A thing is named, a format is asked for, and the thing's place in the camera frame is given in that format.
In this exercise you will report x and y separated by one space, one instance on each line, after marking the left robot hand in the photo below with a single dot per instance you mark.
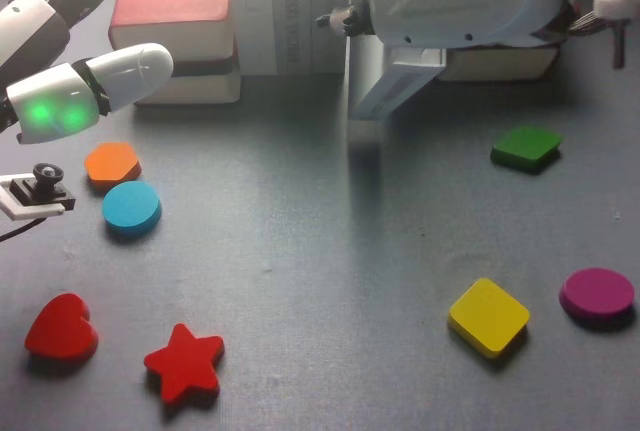
55 101

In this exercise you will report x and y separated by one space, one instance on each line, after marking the orange hexagon block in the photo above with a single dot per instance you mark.
111 163

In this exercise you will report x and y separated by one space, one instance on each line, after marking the blue round block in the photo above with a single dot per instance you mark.
131 207

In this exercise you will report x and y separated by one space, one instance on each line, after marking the dark cream-paged book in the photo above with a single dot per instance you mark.
200 86

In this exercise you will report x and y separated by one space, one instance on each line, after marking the green rhombus block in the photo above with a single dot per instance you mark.
525 146

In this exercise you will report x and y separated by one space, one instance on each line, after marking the white book with printed edge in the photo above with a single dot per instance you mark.
295 21

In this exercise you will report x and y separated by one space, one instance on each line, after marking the white standing book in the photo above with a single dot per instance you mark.
255 11

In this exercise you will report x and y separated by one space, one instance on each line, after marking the red heart block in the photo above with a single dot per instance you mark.
60 331

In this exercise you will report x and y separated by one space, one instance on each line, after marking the grey table cloth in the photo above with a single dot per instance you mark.
300 251

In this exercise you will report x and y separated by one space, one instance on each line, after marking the red star block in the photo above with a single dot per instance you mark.
182 366

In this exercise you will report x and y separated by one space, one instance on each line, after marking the yellow square block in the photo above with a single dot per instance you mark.
489 316

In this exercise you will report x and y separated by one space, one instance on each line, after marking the magenta round block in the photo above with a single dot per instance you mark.
597 293

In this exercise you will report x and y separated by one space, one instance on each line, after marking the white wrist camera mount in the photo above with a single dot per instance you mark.
40 196

